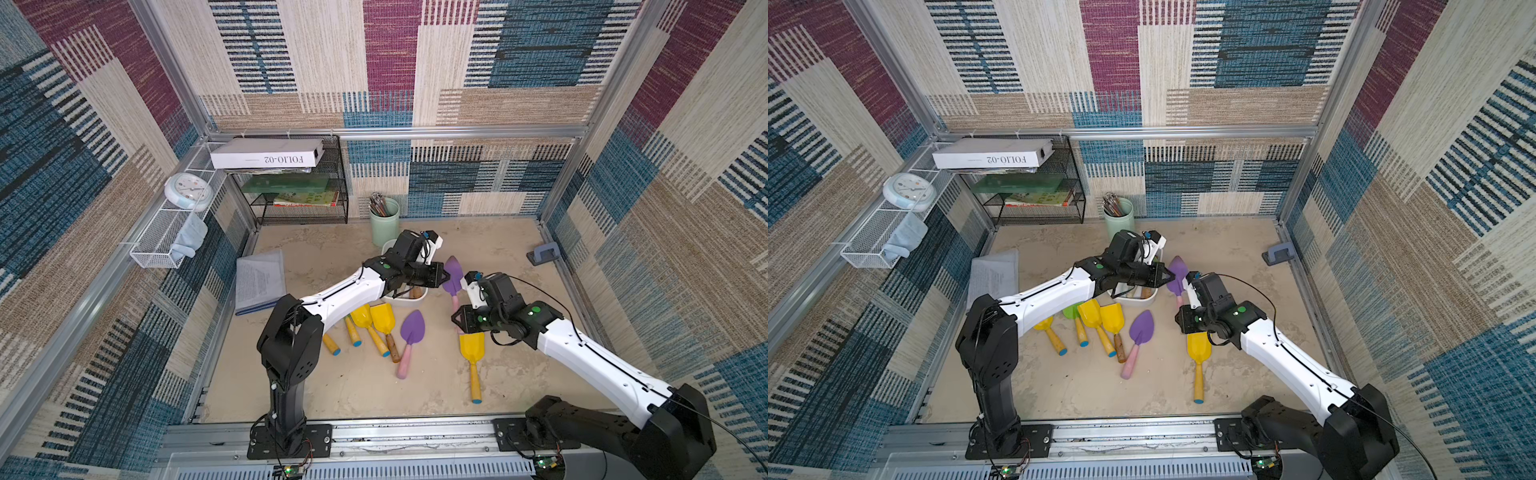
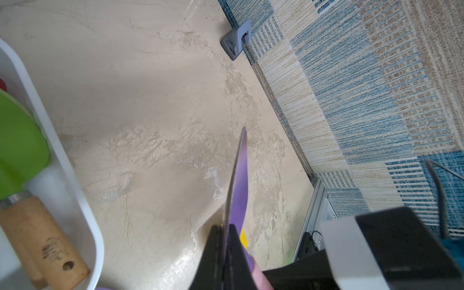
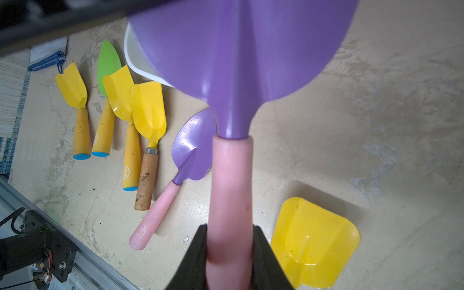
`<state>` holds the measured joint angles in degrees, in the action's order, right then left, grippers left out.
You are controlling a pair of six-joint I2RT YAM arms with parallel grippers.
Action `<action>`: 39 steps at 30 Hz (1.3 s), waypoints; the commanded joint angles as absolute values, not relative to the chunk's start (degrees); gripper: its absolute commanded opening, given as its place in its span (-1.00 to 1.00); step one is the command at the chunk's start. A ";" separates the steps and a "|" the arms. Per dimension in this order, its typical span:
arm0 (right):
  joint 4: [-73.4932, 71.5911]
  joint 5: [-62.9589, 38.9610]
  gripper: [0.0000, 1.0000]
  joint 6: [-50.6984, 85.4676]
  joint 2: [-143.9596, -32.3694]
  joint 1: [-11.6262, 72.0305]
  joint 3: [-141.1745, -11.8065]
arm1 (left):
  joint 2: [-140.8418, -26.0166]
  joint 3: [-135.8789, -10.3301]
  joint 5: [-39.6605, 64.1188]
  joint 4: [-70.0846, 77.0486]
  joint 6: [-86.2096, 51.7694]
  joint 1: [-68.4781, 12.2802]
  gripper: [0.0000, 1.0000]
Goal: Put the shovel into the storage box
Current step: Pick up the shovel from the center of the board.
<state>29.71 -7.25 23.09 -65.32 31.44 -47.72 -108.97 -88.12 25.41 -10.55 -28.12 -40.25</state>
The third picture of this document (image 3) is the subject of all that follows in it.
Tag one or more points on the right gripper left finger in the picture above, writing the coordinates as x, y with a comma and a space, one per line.
190, 274

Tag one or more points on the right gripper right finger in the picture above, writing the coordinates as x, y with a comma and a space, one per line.
267, 272

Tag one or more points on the yellow shovel blue tip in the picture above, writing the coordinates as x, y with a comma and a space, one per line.
312, 244

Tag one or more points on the purple shovel pink handle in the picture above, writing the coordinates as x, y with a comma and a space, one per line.
192, 155
236, 56

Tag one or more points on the white plastic storage box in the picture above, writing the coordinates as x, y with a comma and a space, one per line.
137, 61

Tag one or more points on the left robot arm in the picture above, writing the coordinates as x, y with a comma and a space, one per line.
28, 23

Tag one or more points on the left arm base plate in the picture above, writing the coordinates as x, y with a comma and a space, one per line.
42, 242

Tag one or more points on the yellow shovel wooden handle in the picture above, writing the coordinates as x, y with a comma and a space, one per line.
150, 121

